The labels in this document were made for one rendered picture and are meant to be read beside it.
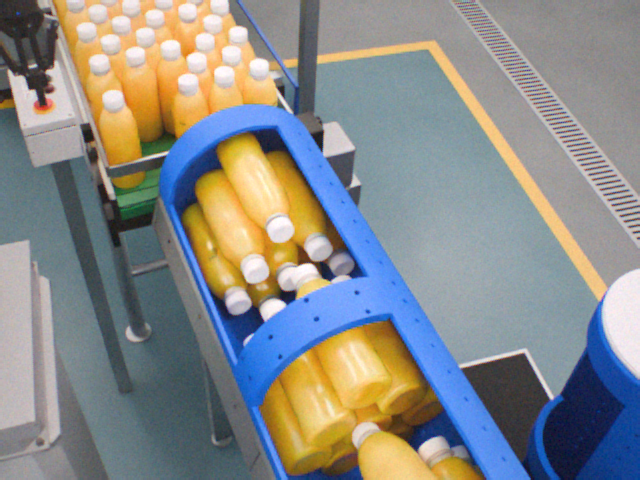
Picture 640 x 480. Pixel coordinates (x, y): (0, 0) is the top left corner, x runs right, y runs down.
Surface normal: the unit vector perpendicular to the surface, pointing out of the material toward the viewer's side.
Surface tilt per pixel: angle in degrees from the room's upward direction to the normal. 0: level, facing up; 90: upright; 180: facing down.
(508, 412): 0
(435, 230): 0
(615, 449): 91
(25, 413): 4
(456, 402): 29
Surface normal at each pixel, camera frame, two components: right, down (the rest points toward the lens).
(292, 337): -0.44, -0.44
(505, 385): 0.04, -0.67
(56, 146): 0.39, 0.69
